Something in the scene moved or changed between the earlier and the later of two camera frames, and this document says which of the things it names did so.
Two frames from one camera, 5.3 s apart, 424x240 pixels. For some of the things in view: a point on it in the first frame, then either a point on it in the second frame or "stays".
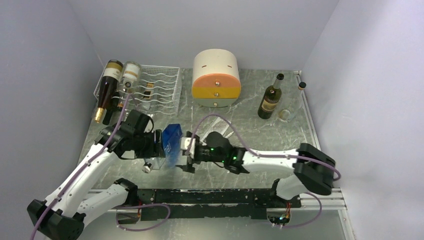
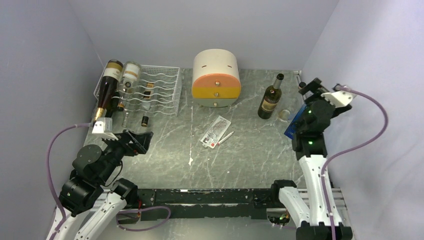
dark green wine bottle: (268, 104) stays
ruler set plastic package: (220, 125) stays
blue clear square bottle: (171, 140) → (291, 130)
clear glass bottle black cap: (287, 113) stays
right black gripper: (188, 167) → (315, 87)
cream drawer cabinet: (216, 81) stays
